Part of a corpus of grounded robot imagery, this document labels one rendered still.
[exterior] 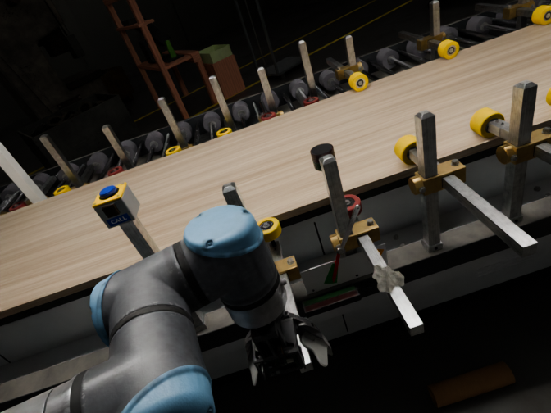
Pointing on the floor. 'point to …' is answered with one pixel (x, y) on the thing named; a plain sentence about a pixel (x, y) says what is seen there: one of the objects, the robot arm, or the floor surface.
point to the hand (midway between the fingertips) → (292, 361)
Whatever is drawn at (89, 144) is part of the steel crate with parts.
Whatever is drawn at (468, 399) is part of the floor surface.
